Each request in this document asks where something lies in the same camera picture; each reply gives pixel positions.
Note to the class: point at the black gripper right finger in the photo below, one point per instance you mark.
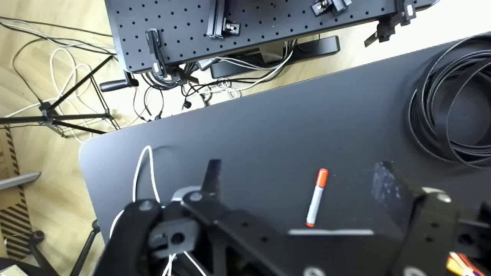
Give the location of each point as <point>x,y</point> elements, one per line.
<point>430,230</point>

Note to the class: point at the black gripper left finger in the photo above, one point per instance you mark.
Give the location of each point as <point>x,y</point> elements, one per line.
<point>212,176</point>

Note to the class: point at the white marker with orange cap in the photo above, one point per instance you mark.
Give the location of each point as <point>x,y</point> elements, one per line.
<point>317,199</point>

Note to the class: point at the black clamp on board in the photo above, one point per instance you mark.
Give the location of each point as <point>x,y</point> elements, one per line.
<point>155,47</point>
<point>389,24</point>

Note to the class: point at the black chair base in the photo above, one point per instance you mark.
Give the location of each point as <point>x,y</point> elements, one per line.
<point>85,250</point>

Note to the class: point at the black tripod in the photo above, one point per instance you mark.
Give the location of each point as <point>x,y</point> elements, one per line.
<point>48,109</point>

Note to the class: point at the black perforated board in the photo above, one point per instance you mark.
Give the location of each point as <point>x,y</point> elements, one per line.
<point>286,15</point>

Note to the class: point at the grey metal bar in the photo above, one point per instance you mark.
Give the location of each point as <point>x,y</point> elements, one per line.
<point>17,181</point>

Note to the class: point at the striped cardboard panel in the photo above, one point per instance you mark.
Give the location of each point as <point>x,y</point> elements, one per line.
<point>13,224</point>

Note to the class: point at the black camera rig heap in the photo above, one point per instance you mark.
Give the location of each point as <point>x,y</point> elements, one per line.
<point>128,234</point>

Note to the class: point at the black bracket on board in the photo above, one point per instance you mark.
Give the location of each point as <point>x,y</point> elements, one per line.
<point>330,6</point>
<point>220,20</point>

